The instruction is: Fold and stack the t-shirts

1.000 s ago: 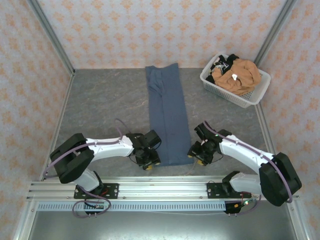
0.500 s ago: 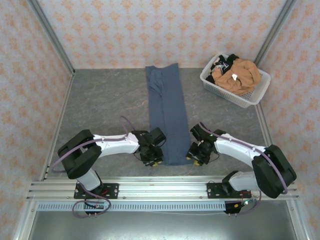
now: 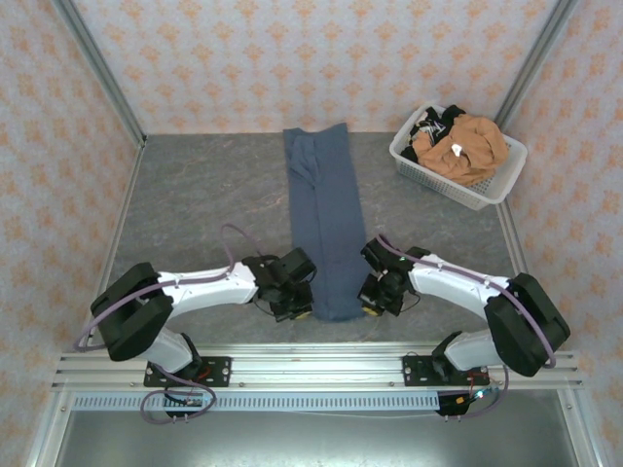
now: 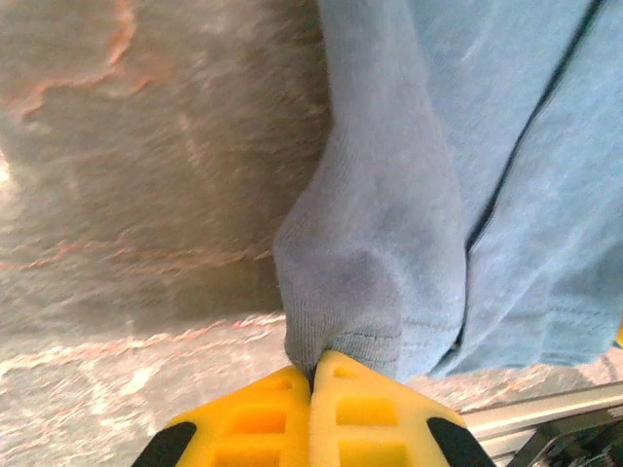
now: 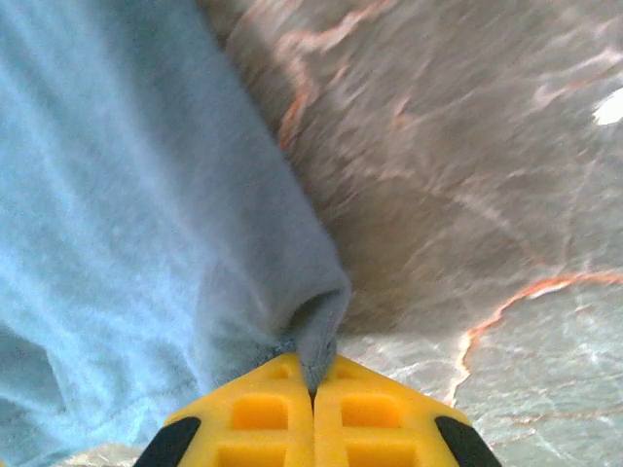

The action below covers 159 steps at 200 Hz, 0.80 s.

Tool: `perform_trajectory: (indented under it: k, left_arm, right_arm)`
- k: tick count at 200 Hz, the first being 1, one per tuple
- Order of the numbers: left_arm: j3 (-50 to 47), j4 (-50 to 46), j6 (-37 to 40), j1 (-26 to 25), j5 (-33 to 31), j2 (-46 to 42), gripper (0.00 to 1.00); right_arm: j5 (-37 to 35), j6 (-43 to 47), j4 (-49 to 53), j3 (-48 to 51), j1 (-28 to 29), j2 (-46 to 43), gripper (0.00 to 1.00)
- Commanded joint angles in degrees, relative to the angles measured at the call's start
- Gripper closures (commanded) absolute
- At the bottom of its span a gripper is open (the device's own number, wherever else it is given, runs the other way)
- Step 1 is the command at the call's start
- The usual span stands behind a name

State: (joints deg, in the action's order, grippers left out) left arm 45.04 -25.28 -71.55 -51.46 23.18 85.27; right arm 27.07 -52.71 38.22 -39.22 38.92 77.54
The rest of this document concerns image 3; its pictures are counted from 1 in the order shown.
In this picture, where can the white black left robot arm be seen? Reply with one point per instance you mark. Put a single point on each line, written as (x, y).
(214, 289)

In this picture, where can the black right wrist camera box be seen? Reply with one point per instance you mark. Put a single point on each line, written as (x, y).
(382, 299)

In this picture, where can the aluminium mounting rail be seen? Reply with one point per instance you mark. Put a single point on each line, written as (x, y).
(316, 370)

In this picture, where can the small circuit board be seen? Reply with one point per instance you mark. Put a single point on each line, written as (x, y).
(190, 401)
(482, 394)

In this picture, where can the white plastic basket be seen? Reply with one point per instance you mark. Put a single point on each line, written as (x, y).
(487, 194)

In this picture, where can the aluminium frame post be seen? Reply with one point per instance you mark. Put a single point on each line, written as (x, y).
(106, 73)
(533, 63)

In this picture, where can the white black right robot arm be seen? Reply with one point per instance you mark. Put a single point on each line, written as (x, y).
(448, 289)

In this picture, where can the aluminium side rail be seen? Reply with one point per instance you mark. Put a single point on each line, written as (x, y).
(511, 238)
(121, 214)

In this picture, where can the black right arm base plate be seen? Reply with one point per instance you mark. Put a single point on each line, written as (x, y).
(416, 372)

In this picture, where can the grey metal sheet panel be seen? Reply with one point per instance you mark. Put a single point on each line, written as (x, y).
(311, 442)

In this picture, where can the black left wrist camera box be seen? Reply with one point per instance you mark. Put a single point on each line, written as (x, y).
(289, 309)

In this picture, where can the black printed t-shirt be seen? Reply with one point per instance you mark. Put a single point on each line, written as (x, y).
(452, 113)

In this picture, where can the orange t-shirt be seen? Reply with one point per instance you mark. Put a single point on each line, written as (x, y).
(477, 146)

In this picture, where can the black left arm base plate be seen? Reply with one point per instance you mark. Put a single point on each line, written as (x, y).
(219, 370)

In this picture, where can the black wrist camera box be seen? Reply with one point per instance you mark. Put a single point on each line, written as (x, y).
(382, 299)
(289, 309)

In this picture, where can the blue t-shirt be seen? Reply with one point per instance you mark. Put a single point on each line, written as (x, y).
(326, 219)

